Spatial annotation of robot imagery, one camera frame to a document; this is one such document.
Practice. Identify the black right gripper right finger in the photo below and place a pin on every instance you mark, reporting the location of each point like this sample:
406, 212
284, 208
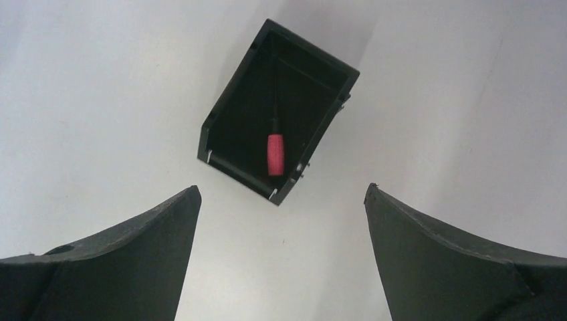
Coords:
431, 270

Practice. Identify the black plastic storage bin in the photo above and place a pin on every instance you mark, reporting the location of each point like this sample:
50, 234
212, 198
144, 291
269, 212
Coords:
312, 87

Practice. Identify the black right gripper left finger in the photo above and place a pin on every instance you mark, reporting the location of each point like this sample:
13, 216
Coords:
134, 270

